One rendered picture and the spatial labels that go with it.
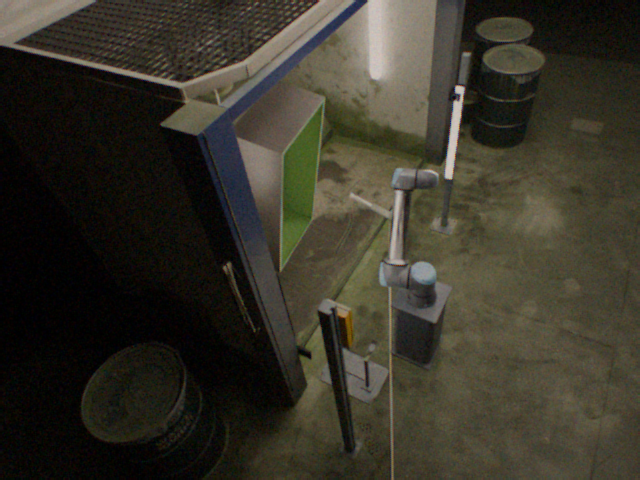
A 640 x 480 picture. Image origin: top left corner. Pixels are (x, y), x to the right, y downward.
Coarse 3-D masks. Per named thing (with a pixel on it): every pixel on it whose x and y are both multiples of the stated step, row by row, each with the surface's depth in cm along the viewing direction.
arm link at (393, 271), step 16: (400, 176) 272; (416, 176) 269; (400, 192) 274; (400, 208) 275; (400, 224) 277; (400, 240) 279; (400, 256) 281; (384, 272) 283; (400, 272) 281; (400, 288) 285
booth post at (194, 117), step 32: (160, 128) 163; (192, 128) 158; (224, 128) 166; (192, 160) 167; (224, 160) 172; (192, 192) 184; (224, 224) 188; (256, 224) 205; (224, 256) 210; (256, 256) 213; (256, 288) 223; (256, 320) 245; (288, 320) 267; (256, 352) 282; (288, 352) 282; (288, 384) 298
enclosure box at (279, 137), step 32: (288, 96) 284; (320, 96) 287; (256, 128) 263; (288, 128) 266; (320, 128) 307; (256, 160) 265; (288, 160) 343; (256, 192) 287; (288, 192) 370; (288, 224) 376; (288, 256) 357
